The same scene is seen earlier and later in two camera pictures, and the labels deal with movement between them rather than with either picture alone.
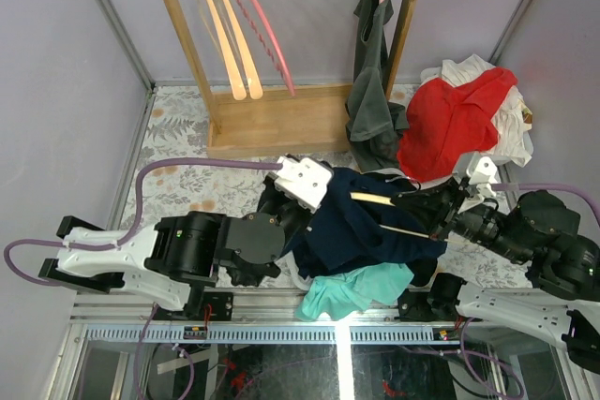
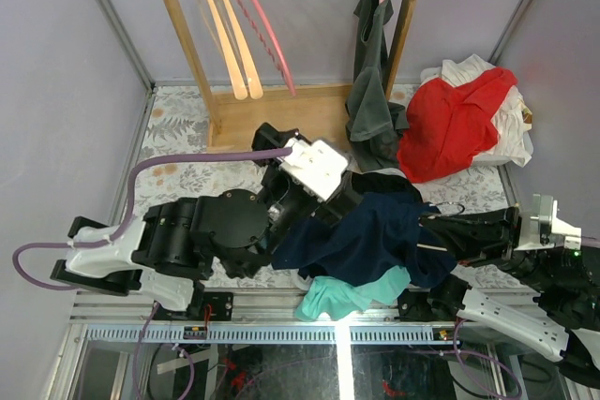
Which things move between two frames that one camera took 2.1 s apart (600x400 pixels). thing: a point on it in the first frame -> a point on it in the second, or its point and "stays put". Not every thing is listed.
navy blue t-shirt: (355, 221) stays put
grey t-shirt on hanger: (372, 117) stays put
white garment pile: (512, 115) stays put
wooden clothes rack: (285, 121) stays put
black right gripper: (435, 200) -> (476, 236)
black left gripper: (275, 193) -> (344, 198)
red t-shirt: (445, 123) stays put
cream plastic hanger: (382, 200) -> (433, 247)
